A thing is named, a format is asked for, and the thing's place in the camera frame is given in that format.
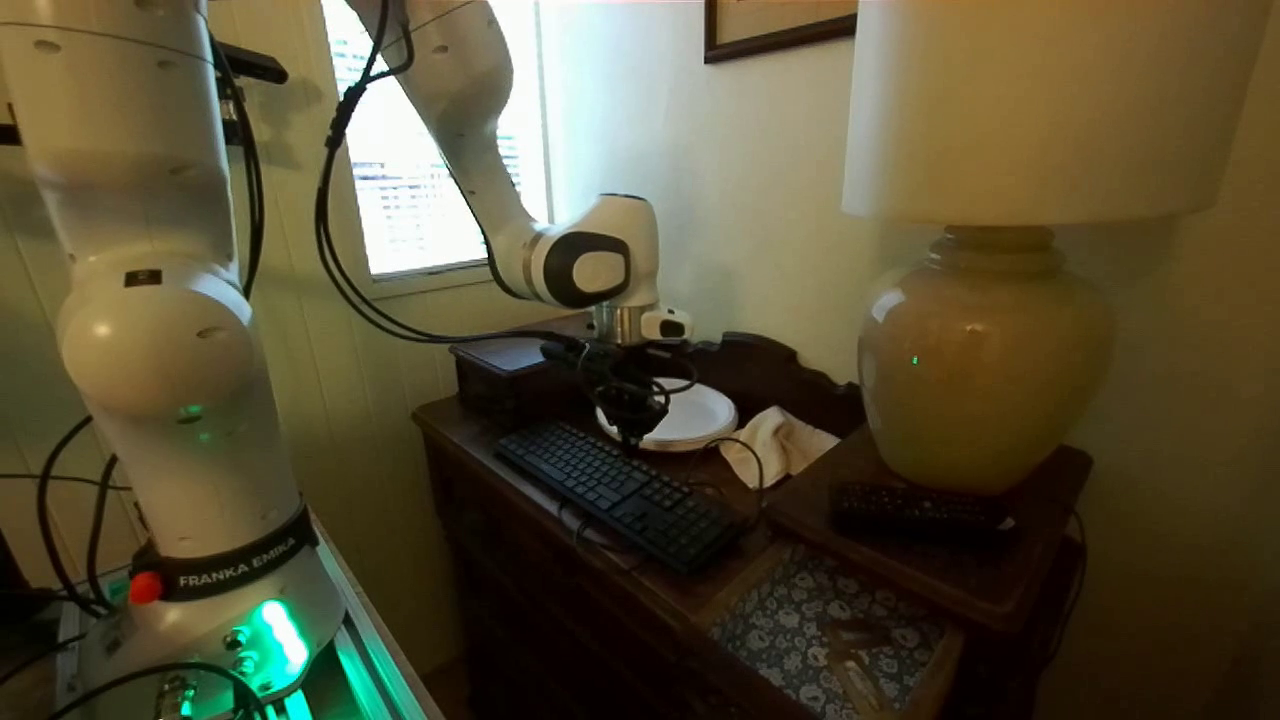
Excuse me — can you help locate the stack of white plates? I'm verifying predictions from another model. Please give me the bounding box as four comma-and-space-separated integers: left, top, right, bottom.
596, 379, 740, 454

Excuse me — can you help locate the wooden tray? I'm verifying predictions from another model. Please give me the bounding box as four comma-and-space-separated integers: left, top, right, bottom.
764, 424, 1094, 638

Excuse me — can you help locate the beige table lamp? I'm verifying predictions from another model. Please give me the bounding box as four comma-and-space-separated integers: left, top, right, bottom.
841, 0, 1273, 497

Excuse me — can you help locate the black cable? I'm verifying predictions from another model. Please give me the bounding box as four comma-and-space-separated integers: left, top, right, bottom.
35, 414, 133, 618
44, 660, 273, 720
684, 436, 768, 513

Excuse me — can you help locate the dark framed picture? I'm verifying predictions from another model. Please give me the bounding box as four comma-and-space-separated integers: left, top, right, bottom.
703, 0, 860, 65

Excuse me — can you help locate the camera on mount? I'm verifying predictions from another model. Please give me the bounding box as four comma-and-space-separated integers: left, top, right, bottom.
208, 38, 291, 147

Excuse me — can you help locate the black keyboard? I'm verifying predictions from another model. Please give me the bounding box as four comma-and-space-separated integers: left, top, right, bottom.
492, 419, 748, 577

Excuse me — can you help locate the drawer with floral lining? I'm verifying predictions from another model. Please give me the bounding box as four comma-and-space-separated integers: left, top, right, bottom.
706, 543, 967, 720

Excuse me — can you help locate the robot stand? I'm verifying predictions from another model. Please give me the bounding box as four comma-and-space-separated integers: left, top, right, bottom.
52, 508, 447, 720

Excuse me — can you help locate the black remote control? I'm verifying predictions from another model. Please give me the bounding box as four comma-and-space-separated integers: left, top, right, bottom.
831, 482, 1018, 548

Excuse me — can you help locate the window with blinds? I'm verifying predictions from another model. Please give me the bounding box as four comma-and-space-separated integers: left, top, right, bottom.
319, 0, 553, 299

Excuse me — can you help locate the dark wooden box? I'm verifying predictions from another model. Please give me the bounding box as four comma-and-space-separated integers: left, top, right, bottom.
449, 334, 603, 433

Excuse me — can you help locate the dark wooden dresser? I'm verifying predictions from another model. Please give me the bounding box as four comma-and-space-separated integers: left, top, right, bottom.
411, 329, 1093, 720

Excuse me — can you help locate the cream cloth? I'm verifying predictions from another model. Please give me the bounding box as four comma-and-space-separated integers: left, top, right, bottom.
717, 405, 842, 491

